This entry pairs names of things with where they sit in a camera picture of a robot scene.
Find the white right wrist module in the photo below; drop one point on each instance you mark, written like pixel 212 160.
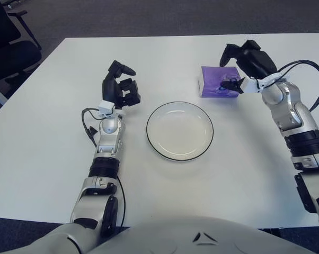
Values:
pixel 248 86

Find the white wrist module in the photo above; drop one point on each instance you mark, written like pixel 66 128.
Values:
pixel 106 105
pixel 248 86

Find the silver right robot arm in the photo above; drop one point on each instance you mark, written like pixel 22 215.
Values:
pixel 294 113

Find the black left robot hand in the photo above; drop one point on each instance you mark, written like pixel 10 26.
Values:
pixel 108 88

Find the white plate with black rim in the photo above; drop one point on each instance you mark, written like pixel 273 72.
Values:
pixel 179 132

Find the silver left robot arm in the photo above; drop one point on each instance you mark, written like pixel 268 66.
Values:
pixel 109 137

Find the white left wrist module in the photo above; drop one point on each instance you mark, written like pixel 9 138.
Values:
pixel 106 105

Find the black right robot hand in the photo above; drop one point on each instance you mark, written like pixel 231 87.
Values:
pixel 257 62

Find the black office chair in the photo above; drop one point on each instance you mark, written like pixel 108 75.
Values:
pixel 8 53

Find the grey robot torso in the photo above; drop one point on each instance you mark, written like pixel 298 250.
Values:
pixel 175 238

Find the purple tissue paper pack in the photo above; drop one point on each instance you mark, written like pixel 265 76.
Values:
pixel 209 82

